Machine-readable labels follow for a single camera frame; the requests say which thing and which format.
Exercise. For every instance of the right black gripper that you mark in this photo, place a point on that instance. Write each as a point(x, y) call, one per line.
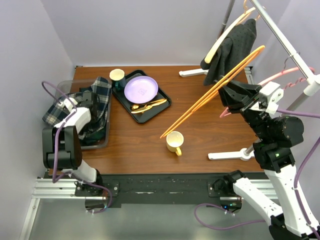
point(237, 96)

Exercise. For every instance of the pink hanger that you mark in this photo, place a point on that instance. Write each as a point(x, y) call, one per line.
point(274, 77)

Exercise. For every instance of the orange hanger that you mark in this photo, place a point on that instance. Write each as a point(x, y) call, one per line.
point(214, 91)

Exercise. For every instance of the white wooden hanger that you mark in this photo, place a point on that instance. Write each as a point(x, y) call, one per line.
point(208, 58)

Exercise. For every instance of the green plaid skirt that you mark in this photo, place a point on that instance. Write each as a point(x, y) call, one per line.
point(90, 138)

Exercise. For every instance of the navy white plaid skirt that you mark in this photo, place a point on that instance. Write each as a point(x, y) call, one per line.
point(96, 97)

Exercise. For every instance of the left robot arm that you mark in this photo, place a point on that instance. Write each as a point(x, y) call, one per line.
point(61, 147)

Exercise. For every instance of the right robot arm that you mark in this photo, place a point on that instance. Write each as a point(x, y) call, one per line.
point(290, 218)

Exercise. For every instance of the tan thin hanger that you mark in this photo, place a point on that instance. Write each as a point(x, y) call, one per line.
point(247, 11)

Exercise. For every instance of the dark dotted garment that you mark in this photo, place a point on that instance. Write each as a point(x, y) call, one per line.
point(234, 48)

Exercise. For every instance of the gold knife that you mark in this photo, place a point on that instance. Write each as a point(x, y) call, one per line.
point(149, 106)

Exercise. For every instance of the yellow mug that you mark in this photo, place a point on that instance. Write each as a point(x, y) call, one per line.
point(174, 141)

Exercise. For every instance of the clothes rack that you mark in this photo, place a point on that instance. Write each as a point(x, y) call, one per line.
point(312, 79)

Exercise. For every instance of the purple plate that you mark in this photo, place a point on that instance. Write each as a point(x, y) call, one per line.
point(141, 89)

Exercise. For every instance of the gold spoon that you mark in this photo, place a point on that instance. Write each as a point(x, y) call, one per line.
point(136, 106)

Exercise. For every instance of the dark teal cup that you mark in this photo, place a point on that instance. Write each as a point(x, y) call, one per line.
point(118, 78)

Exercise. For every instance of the clear plastic bin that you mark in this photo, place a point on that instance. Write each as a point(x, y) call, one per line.
point(71, 86)

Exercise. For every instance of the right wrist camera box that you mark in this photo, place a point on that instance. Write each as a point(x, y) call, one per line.
point(271, 94)

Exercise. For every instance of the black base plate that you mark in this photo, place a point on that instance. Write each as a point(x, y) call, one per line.
point(165, 189)

